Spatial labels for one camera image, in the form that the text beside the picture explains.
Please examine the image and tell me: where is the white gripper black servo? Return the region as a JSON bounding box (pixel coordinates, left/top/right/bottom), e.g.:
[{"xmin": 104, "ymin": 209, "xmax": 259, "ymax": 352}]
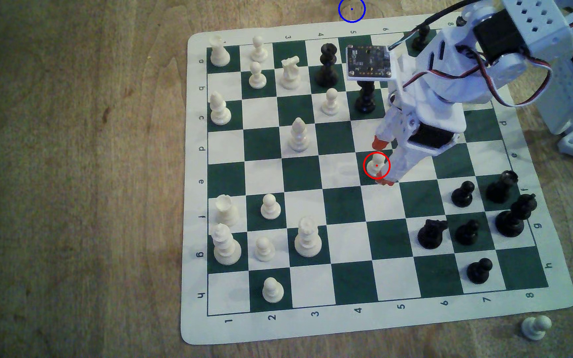
[{"xmin": 371, "ymin": 27, "xmax": 487, "ymax": 187}]

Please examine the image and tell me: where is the white pawn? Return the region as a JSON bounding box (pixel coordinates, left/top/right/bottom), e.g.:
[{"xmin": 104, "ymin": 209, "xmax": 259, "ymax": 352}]
[
  {"xmin": 262, "ymin": 277, "xmax": 285, "ymax": 304},
  {"xmin": 321, "ymin": 88, "xmax": 342, "ymax": 117},
  {"xmin": 367, "ymin": 153, "xmax": 389, "ymax": 179},
  {"xmin": 254, "ymin": 237, "xmax": 277, "ymax": 263},
  {"xmin": 260, "ymin": 193, "xmax": 282, "ymax": 220},
  {"xmin": 252, "ymin": 36, "xmax": 269, "ymax": 63},
  {"xmin": 248, "ymin": 61, "xmax": 268, "ymax": 90},
  {"xmin": 521, "ymin": 315, "xmax": 552, "ymax": 342}
]

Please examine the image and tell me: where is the black bishop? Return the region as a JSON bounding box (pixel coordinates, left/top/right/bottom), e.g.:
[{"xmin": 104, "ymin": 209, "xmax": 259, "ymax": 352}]
[{"xmin": 354, "ymin": 80, "xmax": 378, "ymax": 114}]

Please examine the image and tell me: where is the black pawn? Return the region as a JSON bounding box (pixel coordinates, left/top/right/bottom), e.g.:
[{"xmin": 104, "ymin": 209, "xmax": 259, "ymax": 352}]
[
  {"xmin": 467, "ymin": 258, "xmax": 493, "ymax": 285},
  {"xmin": 451, "ymin": 180, "xmax": 476, "ymax": 209},
  {"xmin": 455, "ymin": 219, "xmax": 480, "ymax": 246},
  {"xmin": 412, "ymin": 23, "xmax": 431, "ymax": 51}
]

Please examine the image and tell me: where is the black knight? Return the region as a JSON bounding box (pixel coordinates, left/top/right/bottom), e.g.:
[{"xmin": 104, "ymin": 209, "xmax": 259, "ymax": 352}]
[{"xmin": 417, "ymin": 219, "xmax": 449, "ymax": 250}]

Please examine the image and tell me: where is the white bishop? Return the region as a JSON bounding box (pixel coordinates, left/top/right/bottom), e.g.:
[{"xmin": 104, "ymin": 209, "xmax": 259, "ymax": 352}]
[
  {"xmin": 209, "ymin": 91, "xmax": 232, "ymax": 126},
  {"xmin": 288, "ymin": 117, "xmax": 311, "ymax": 153}
]

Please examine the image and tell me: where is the black queen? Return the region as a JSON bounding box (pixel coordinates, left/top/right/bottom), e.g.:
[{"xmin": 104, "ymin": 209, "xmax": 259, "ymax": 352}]
[{"xmin": 315, "ymin": 43, "xmax": 348, "ymax": 88}]

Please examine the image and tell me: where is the white knight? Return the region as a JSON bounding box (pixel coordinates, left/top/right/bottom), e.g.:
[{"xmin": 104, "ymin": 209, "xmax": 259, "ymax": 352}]
[{"xmin": 280, "ymin": 56, "xmax": 302, "ymax": 90}]

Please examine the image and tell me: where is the black king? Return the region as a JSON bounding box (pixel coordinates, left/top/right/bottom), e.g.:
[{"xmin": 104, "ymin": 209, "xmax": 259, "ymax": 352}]
[{"xmin": 495, "ymin": 193, "xmax": 538, "ymax": 238}]

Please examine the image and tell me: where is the white queen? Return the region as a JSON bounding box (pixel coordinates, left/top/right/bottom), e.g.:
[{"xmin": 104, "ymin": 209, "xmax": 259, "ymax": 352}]
[{"xmin": 294, "ymin": 216, "xmax": 323, "ymax": 258}]

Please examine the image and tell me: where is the green white chessboard mat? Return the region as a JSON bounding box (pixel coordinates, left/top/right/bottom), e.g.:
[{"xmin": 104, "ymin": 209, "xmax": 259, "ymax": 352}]
[{"xmin": 180, "ymin": 11, "xmax": 573, "ymax": 345}]

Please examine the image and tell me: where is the white rook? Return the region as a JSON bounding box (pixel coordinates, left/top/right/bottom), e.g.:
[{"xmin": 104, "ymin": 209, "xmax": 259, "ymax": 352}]
[
  {"xmin": 209, "ymin": 34, "xmax": 231, "ymax": 68},
  {"xmin": 215, "ymin": 194, "xmax": 241, "ymax": 227}
]

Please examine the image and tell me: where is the white king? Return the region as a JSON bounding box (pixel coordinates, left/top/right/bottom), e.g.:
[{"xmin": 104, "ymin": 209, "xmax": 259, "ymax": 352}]
[{"xmin": 211, "ymin": 223, "xmax": 242, "ymax": 266}]

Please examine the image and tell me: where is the camera circuit board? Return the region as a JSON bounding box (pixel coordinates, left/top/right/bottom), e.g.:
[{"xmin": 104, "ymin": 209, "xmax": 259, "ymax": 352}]
[{"xmin": 346, "ymin": 44, "xmax": 395, "ymax": 82}]

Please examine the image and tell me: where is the black camera cable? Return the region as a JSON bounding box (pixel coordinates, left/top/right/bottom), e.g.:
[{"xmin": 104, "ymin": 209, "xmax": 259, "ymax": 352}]
[{"xmin": 387, "ymin": 2, "xmax": 481, "ymax": 51}]

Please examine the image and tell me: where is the red white black servo wire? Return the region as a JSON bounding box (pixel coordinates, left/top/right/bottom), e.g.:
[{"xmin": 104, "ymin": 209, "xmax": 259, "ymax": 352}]
[{"xmin": 401, "ymin": 47, "xmax": 554, "ymax": 108}]

